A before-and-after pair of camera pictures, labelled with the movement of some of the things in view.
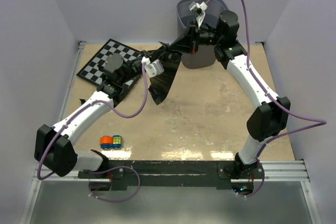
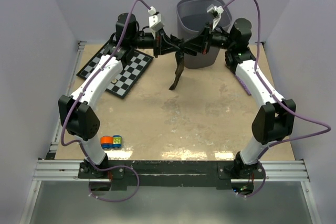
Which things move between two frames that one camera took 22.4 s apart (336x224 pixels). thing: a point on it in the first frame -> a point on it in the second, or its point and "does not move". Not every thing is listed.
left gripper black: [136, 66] -> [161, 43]
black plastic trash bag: [159, 83] -> [179, 58]
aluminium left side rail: [81, 48] does not move
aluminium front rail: [287, 171] does not move
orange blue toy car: [110, 142] does not move
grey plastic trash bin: [205, 57] does not move
